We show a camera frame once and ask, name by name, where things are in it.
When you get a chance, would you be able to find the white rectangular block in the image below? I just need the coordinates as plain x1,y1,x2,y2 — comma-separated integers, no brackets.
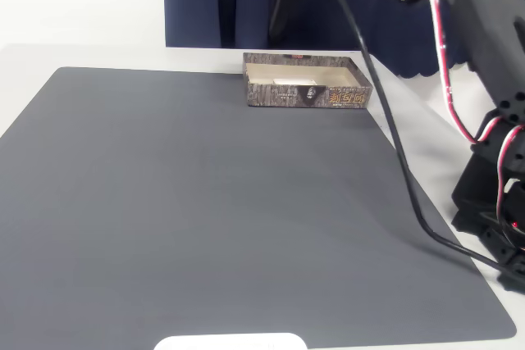
272,76,319,87

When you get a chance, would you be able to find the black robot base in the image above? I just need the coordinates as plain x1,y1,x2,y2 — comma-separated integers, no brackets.
450,120,525,292

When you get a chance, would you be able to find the brown bark-print cardboard box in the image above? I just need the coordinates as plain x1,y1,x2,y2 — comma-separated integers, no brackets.
242,51,374,110

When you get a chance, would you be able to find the dark blue curtain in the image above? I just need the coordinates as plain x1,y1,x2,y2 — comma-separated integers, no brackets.
162,0,493,80

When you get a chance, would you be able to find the gray textured desk mat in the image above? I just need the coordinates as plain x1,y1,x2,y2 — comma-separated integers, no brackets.
0,66,518,345

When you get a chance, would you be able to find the white rounded device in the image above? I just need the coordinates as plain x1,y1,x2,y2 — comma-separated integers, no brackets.
153,332,308,350

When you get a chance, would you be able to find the thick black camera cable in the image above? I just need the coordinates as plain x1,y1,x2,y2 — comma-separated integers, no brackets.
313,0,509,275

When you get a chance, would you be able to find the red white black servo wire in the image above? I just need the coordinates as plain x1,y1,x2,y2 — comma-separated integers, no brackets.
495,122,525,251
355,0,500,145

